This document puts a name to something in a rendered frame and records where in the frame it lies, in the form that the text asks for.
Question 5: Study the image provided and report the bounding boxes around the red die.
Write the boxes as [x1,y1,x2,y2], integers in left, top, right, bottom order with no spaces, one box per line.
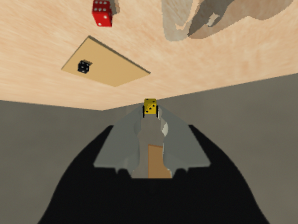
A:
[92,0,113,27]

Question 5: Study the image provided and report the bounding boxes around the yellow die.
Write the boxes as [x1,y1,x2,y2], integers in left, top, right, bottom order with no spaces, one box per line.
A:
[144,98,157,114]

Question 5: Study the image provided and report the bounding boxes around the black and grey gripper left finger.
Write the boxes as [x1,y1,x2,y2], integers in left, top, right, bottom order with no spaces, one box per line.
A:
[38,105,145,224]

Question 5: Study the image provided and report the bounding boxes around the black die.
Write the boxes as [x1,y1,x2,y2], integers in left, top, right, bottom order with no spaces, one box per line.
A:
[77,61,90,74]

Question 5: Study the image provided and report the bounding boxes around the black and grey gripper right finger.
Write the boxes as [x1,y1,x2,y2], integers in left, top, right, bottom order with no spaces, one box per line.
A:
[156,105,270,224]

